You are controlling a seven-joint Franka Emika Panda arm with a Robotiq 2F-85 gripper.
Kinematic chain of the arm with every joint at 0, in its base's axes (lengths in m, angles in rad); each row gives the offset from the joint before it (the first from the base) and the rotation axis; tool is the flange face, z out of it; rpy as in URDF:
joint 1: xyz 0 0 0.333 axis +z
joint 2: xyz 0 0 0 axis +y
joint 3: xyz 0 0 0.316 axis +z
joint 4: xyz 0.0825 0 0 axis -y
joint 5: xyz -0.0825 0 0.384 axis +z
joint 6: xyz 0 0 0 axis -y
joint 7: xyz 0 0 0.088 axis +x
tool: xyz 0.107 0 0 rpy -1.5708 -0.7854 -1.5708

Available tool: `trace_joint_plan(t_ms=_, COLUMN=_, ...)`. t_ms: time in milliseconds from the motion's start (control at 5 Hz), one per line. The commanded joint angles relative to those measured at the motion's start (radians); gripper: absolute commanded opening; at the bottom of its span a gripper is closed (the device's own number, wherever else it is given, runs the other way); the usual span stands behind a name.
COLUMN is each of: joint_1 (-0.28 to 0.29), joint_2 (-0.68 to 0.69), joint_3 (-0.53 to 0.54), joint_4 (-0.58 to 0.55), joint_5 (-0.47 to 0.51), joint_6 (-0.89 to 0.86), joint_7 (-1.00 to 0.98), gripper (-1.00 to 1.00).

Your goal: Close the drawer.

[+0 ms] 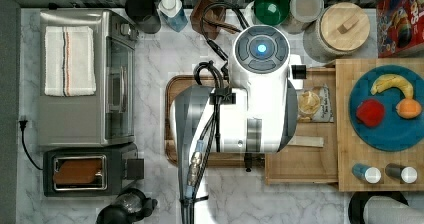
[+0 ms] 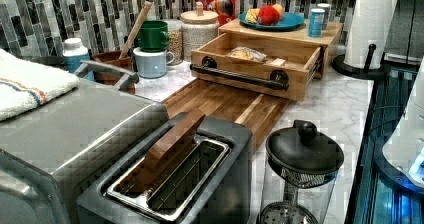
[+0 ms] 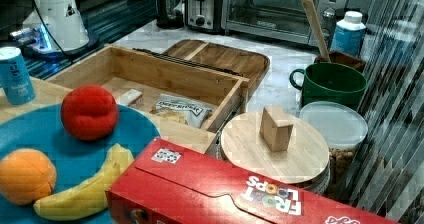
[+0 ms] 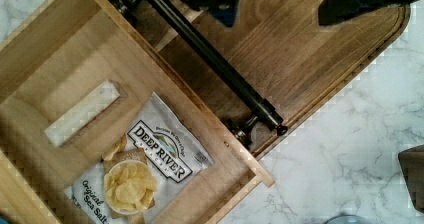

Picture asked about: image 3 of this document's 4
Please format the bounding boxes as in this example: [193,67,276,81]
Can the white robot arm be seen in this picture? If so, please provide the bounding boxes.
[9,0,99,58]

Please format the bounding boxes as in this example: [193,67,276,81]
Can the yellow toy banana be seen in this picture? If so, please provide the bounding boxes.
[33,143,134,221]

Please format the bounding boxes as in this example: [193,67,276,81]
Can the blue bottle white cap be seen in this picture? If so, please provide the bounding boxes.
[330,11,366,57]

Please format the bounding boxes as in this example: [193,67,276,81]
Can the small wrapped bar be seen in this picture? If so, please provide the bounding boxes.
[117,89,144,109]

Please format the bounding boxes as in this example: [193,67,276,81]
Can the red plush apple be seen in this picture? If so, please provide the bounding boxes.
[61,85,119,141]

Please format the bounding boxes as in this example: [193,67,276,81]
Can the brown wooden utensil box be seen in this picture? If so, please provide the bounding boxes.
[329,51,366,72]

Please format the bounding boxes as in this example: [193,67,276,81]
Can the red Froot Loops box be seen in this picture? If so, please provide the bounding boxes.
[107,138,398,224]

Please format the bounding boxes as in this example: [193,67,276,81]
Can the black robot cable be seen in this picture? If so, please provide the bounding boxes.
[26,0,74,64]

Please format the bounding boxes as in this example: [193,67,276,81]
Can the wooden drawer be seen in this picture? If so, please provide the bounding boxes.
[48,45,247,132]

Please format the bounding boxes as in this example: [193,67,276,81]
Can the jar with wooden lid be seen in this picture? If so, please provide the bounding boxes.
[220,105,330,194]

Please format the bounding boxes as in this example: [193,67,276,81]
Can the orange toy fruit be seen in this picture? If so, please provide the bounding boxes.
[0,148,57,205]

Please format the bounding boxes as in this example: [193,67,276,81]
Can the wooden pestle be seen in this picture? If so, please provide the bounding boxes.
[301,0,330,62]

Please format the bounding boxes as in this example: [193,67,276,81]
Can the wooden cutting board tray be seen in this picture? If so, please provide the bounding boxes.
[163,39,270,99]

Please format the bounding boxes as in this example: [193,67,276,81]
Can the clear plastic lidded container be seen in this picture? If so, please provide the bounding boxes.
[299,101,368,198]

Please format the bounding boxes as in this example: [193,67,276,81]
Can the chip bag in drawer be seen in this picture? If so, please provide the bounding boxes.
[150,94,213,128]

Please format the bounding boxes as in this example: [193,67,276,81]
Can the silver toaster oven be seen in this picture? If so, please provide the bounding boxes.
[221,0,348,46]

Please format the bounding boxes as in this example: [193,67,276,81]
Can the black silver toaster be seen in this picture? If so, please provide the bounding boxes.
[185,0,223,33]

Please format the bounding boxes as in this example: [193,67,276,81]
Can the blue can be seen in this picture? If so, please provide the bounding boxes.
[0,47,35,105]

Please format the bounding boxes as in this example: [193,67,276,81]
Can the blue round plate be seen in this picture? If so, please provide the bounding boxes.
[0,105,159,224]

